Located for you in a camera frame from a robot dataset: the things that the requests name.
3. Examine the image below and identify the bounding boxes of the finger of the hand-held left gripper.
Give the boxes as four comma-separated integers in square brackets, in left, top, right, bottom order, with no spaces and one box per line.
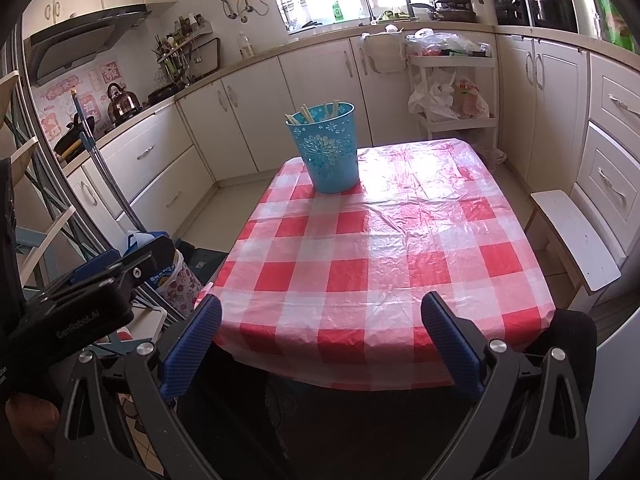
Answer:
[100,236,176,292]
[69,257,124,283]

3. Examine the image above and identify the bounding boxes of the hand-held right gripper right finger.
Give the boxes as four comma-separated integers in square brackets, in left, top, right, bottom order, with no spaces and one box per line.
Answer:
[421,291,591,480]

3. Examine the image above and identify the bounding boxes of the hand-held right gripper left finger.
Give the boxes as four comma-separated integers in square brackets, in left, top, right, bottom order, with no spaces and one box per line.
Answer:
[55,294,223,480]

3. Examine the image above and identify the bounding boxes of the teal perforated plastic basket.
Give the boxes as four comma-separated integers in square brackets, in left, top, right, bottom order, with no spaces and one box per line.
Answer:
[285,101,361,195]

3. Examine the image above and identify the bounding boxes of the bunch of wooden chopsticks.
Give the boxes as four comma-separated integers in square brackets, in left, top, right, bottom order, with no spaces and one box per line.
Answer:
[285,100,346,126]

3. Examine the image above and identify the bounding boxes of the person's left hand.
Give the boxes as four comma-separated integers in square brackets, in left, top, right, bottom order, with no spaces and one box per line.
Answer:
[5,392,62,468]

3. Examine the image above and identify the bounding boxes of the floral fabric bin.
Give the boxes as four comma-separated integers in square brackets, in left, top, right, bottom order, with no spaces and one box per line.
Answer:
[150,250,204,319]

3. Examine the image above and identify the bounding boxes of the black box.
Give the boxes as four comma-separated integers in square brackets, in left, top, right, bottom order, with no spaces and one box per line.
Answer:
[175,242,229,289]

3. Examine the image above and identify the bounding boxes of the cream base cabinet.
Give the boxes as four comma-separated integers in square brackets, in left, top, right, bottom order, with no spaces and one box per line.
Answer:
[175,35,501,177]
[65,100,221,239]
[497,27,640,282]

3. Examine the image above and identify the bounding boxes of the red checkered plastic tablecloth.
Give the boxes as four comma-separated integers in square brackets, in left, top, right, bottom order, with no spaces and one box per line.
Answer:
[197,137,557,391]

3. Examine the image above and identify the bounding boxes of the black wok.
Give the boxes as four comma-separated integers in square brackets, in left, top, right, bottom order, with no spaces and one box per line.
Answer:
[54,114,96,159]

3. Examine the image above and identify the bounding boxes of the wooden folding shelf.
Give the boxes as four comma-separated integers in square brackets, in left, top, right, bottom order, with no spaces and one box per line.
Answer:
[0,70,77,286]

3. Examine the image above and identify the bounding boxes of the steel stovetop kettle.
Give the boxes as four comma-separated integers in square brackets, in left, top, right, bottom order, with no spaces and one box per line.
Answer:
[106,82,141,121]

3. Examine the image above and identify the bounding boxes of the black gas stove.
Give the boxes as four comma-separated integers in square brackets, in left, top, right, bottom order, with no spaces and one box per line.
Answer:
[105,82,189,128]

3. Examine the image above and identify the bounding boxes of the white wooden stool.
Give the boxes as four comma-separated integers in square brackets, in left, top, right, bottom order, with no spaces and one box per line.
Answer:
[530,189,622,297]

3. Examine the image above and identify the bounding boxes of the dark leaning tray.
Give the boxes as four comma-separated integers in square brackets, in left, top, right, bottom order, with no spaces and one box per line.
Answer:
[192,36,221,80]

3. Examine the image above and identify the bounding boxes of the white storage trolley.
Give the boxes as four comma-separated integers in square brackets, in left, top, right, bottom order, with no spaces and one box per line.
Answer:
[406,52,501,171]

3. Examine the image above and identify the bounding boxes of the grey range hood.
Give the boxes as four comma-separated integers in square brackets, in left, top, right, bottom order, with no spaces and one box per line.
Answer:
[25,4,153,86]

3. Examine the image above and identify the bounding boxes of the white plastic bag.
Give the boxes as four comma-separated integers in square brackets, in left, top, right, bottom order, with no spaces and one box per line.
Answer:
[407,67,491,122]

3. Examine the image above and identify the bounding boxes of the beige countertop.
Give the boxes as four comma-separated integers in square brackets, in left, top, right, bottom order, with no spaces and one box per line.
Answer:
[60,20,640,171]

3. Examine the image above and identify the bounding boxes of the white hanging bin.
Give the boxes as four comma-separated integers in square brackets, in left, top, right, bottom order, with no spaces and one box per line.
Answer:
[361,32,407,74]

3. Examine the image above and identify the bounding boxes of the clear plastic bag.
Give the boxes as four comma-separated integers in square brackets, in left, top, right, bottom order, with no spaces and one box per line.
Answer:
[406,27,494,59]

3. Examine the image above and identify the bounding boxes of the black frying pan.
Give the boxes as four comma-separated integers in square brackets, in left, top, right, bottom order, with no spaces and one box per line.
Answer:
[395,0,477,24]

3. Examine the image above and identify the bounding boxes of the white jug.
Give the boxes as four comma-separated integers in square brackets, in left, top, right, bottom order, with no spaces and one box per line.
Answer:
[470,0,500,26]

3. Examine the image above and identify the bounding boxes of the black countertop oven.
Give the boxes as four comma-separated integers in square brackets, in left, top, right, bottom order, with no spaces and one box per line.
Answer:
[482,0,531,26]

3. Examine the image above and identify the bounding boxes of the steel pot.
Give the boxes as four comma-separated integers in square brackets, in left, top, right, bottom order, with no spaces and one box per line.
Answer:
[532,0,564,29]

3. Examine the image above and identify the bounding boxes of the white electric kettle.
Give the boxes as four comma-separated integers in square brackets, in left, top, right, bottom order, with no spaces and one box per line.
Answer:
[562,0,604,39]

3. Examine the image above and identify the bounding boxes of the green snack bag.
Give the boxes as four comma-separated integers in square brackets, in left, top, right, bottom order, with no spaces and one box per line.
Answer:
[587,0,640,54]

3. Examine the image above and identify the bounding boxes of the metal mop handle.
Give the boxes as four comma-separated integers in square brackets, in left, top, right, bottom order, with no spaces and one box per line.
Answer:
[71,89,149,234]

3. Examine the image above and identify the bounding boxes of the pink wall stickers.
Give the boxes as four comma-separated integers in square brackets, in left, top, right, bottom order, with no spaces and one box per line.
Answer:
[35,60,124,141]

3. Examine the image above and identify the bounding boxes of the wall utensil rack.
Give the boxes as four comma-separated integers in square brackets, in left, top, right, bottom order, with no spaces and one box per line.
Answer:
[152,12,214,88]

